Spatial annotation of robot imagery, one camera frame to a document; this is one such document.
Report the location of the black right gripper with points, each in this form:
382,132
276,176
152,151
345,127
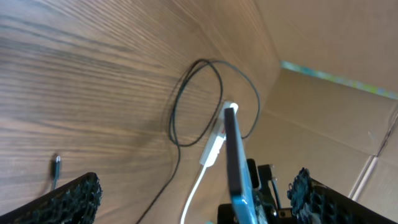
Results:
265,185

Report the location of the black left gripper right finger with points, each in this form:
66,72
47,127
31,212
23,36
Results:
313,202

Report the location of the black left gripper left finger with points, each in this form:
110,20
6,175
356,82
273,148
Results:
74,202

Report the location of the blue Galaxy smartphone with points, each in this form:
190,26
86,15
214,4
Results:
237,168

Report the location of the white power strip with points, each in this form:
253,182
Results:
217,137

